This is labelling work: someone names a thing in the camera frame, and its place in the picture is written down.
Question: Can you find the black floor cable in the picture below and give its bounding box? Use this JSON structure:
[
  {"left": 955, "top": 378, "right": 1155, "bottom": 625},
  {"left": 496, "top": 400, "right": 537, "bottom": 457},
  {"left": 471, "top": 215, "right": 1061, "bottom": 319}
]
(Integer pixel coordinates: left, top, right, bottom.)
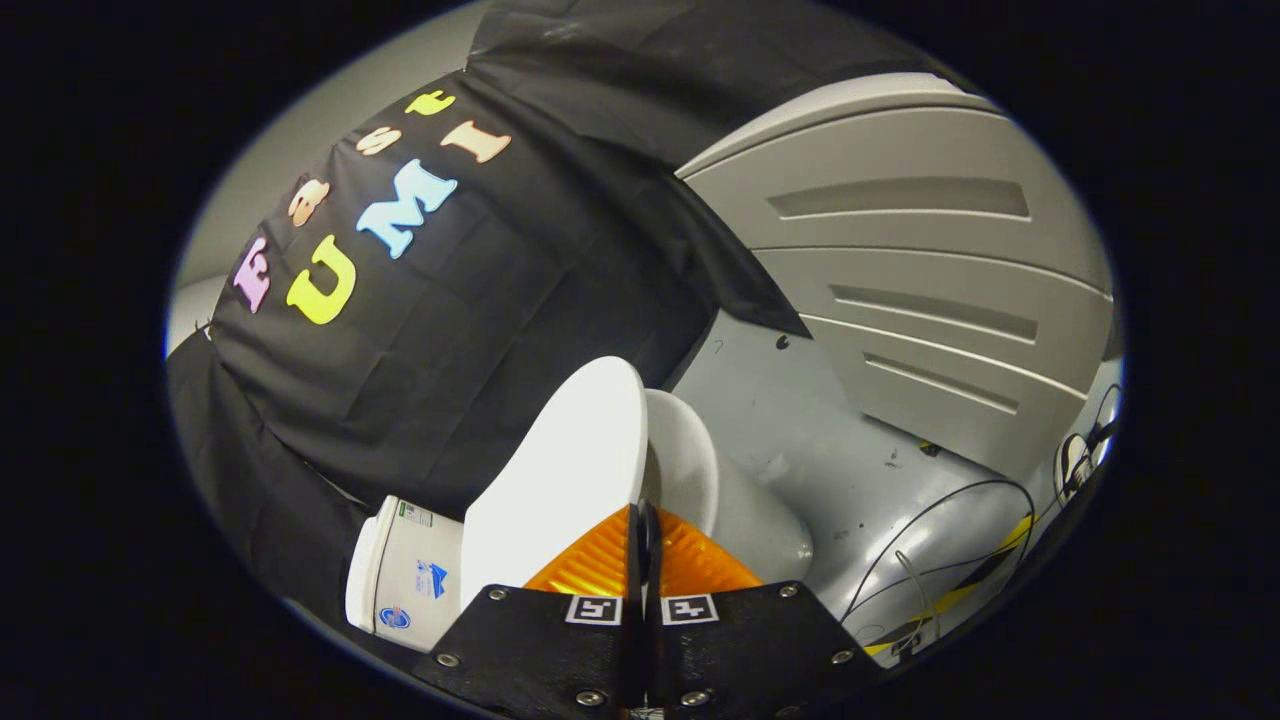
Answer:
[{"left": 840, "top": 478, "right": 1038, "bottom": 641}]

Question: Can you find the light grey moulded panel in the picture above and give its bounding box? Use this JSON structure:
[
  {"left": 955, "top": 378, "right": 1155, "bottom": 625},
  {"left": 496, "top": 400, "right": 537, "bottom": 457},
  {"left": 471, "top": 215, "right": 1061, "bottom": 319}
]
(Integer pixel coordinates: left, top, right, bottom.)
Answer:
[{"left": 675, "top": 72, "right": 1117, "bottom": 481}]

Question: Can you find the white toilet tank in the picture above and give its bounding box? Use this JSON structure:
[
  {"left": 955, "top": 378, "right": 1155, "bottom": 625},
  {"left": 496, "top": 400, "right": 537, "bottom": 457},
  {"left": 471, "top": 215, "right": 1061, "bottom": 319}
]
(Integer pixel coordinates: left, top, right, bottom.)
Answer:
[{"left": 345, "top": 495, "right": 467, "bottom": 653}]

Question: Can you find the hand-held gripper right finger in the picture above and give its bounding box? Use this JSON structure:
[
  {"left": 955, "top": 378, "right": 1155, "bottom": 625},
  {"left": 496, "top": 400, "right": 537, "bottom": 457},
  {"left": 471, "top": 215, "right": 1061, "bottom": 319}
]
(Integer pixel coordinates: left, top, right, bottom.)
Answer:
[{"left": 648, "top": 500, "right": 887, "bottom": 720}]

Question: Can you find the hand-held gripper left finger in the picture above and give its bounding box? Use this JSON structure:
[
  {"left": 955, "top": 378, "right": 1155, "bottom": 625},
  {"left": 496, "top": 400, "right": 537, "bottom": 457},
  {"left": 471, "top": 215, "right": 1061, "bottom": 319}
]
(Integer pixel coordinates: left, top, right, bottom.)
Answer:
[{"left": 412, "top": 500, "right": 649, "bottom": 720}]

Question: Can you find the white toilet bowl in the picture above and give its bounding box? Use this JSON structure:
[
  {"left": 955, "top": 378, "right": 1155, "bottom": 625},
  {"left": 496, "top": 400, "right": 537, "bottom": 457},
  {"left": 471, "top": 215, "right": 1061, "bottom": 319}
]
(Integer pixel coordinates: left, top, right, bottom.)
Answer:
[{"left": 640, "top": 388, "right": 814, "bottom": 587}]

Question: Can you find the black backdrop cloth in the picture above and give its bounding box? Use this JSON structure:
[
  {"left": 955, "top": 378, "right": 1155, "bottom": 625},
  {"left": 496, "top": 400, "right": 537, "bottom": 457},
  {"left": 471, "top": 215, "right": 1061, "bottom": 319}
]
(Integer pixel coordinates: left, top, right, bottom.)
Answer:
[{"left": 165, "top": 0, "right": 966, "bottom": 626}]

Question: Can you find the yellow black floor tape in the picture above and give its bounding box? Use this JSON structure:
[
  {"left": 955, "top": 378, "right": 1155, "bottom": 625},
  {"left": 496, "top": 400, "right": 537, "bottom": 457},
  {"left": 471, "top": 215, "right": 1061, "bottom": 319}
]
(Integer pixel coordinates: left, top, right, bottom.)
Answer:
[{"left": 865, "top": 512, "right": 1041, "bottom": 658}]

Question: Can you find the coiled cable bundle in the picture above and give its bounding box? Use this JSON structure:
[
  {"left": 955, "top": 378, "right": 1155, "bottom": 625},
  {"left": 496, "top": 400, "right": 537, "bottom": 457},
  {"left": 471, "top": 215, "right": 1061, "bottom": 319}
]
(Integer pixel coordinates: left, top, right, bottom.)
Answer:
[{"left": 1053, "top": 384, "right": 1123, "bottom": 503}]

